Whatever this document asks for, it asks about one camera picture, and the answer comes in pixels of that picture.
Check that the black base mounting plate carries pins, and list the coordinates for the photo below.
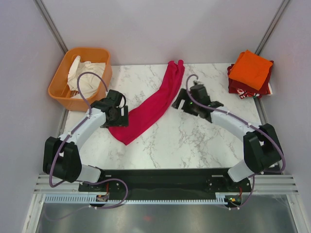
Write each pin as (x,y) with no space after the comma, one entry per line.
(167,184)

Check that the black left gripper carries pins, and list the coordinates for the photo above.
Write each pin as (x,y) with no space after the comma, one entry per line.
(122,121)

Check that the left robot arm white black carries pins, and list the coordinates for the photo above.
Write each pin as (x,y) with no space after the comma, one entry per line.
(61,155)

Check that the left corner metal post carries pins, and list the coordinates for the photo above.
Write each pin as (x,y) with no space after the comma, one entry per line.
(51,25)

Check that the white crumpled t shirt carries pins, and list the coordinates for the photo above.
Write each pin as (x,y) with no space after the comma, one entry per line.
(88,83)

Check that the right corner metal post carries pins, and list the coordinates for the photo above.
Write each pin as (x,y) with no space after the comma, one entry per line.
(275,20)

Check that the aluminium frame rail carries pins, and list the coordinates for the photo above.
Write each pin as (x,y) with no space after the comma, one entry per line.
(264,185)

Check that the magenta pink t shirt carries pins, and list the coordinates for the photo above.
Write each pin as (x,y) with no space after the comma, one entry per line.
(153,108)

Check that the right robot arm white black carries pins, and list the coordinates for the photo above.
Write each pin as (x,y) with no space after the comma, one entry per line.
(261,147)

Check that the corner metal post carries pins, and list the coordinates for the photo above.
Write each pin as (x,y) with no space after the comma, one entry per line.
(51,25)
(275,20)

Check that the orange plastic basket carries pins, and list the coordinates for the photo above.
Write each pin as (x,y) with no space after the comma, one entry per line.
(59,89)

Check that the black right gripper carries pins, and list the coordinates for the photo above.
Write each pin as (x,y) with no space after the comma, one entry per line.
(182,95)

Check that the dark red folded t shirt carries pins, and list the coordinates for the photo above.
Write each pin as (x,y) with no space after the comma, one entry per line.
(244,91)

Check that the white slotted cable duct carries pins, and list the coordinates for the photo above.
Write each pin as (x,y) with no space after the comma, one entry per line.
(100,199)

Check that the orange folded t shirt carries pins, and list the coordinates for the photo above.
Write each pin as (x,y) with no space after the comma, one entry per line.
(251,69)

